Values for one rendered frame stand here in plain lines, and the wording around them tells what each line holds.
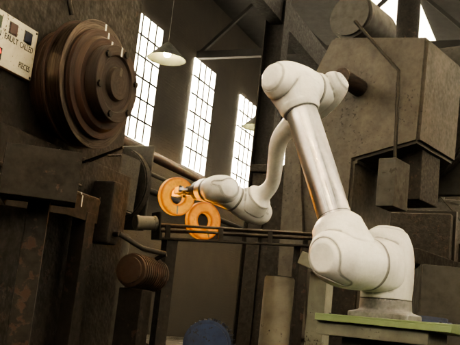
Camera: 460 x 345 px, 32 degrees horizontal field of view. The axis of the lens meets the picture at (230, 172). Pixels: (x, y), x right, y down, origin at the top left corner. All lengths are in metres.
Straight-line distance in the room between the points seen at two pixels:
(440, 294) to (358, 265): 2.14
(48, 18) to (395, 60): 2.93
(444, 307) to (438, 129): 1.50
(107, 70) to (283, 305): 1.11
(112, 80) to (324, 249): 1.07
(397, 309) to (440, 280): 1.96
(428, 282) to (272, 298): 1.42
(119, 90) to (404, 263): 1.19
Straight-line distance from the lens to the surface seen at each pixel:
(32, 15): 2.91
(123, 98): 2.95
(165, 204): 3.18
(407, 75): 5.29
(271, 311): 3.10
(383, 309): 2.38
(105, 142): 2.98
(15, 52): 2.79
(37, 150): 2.18
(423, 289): 4.33
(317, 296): 3.10
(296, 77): 2.48
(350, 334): 2.32
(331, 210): 2.30
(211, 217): 3.27
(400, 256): 2.38
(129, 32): 3.45
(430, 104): 5.30
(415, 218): 9.22
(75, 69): 2.80
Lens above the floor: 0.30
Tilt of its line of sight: 11 degrees up
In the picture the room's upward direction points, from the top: 6 degrees clockwise
